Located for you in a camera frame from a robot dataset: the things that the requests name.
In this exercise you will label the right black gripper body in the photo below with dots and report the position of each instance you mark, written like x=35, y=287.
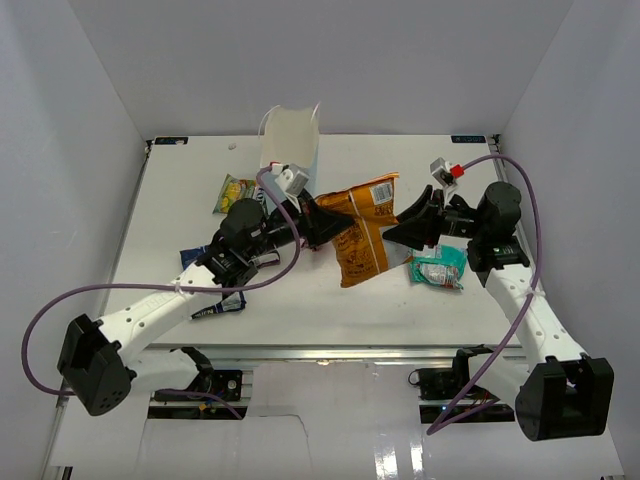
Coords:
x=464, y=222

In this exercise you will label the yellow green candy bag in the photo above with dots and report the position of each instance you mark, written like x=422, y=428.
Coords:
x=234, y=189

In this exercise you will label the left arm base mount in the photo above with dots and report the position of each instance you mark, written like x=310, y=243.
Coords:
x=213, y=394

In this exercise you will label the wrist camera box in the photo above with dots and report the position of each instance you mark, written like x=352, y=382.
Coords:
x=291, y=179
x=446, y=174

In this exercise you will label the light blue paper bag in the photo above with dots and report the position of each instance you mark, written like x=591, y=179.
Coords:
x=291, y=136

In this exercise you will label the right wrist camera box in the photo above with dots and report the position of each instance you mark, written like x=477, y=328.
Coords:
x=446, y=174

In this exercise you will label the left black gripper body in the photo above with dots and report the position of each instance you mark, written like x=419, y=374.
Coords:
x=277, y=234

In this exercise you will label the right blue corner label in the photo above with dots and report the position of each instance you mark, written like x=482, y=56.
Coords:
x=468, y=139

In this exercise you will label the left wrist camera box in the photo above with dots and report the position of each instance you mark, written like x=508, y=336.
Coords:
x=291, y=179

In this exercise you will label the blue corner label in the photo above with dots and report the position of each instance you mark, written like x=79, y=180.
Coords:
x=468, y=139
x=170, y=140

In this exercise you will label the orange chips bag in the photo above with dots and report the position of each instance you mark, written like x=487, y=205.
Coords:
x=361, y=251

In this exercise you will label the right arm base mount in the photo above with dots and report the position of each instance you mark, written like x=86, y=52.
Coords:
x=437, y=386

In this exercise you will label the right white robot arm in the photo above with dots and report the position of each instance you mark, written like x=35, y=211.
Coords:
x=564, y=392

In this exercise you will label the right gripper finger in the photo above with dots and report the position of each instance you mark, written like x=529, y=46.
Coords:
x=422, y=210
x=415, y=233

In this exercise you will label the teal mint candy bag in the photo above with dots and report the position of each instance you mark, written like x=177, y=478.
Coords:
x=441, y=266

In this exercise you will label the blue snack bag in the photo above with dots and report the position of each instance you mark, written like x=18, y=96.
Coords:
x=229, y=303

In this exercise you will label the brown chocolate bar wrapper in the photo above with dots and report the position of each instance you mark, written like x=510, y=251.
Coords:
x=266, y=260

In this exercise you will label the left blue corner label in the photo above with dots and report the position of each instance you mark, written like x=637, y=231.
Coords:
x=170, y=140

